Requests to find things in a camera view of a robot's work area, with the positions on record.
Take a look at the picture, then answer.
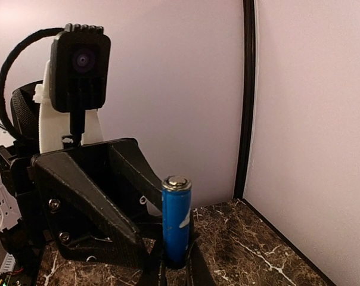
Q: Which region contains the left black frame post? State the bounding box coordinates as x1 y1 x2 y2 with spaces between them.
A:
233 0 256 198

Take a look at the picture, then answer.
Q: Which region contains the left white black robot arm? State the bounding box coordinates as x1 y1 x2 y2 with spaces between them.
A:
0 138 164 279

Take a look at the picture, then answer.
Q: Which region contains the white slotted cable duct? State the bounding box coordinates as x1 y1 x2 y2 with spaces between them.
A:
0 253 15 272

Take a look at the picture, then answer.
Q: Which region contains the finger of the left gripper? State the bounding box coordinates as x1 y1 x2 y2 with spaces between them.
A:
108 138 162 217

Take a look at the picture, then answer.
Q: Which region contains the left camera cable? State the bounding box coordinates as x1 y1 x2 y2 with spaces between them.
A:
0 27 64 141

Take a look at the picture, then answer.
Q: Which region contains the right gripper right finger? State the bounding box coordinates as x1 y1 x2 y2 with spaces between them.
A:
185 232 216 286

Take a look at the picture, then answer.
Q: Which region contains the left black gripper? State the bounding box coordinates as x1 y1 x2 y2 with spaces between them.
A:
0 147 156 268

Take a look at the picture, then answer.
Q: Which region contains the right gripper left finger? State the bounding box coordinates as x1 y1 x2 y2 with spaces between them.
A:
150 240 167 286

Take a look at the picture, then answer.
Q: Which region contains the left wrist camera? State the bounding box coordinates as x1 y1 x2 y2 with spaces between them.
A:
49 24 111 113

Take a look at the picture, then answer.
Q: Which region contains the blue battery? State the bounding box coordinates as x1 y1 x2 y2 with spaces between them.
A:
162 175 192 265

